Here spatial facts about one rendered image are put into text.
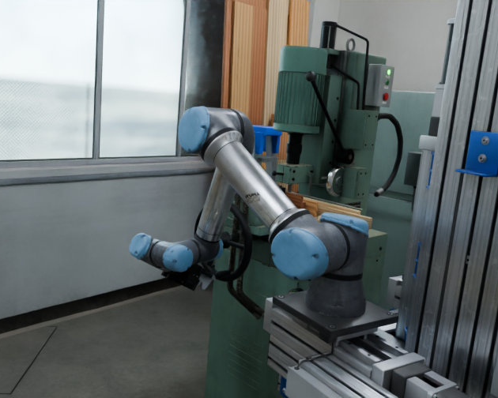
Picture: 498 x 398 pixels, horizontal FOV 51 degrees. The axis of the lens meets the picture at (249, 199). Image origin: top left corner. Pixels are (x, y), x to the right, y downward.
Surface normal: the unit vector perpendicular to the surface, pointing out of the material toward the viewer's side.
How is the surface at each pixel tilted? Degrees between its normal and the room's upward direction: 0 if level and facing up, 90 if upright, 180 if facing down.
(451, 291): 90
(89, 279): 90
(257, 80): 87
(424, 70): 90
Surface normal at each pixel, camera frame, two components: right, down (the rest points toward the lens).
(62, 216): 0.75, 0.18
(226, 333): -0.71, 0.07
